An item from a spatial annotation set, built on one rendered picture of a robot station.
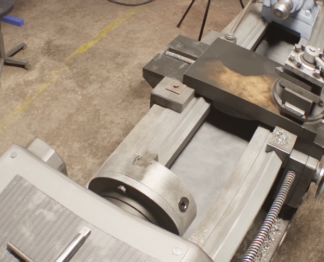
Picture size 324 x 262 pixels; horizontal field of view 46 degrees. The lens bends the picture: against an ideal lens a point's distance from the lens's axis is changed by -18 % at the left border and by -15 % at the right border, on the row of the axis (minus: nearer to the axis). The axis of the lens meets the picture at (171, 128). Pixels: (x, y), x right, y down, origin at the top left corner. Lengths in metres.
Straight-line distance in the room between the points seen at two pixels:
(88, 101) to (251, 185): 1.70
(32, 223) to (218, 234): 0.73
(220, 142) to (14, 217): 1.12
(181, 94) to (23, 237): 1.07
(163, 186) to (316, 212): 1.69
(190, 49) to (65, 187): 1.21
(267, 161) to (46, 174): 0.90
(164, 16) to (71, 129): 1.52
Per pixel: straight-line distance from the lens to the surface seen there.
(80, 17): 3.87
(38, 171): 0.80
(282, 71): 1.49
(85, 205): 0.75
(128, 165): 0.96
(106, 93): 2.96
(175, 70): 1.74
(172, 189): 0.95
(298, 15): 2.21
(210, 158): 1.64
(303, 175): 1.66
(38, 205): 0.75
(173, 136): 1.51
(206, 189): 1.55
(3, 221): 0.75
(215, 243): 1.29
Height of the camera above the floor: 1.95
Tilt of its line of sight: 46 degrees down
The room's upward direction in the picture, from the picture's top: 5 degrees clockwise
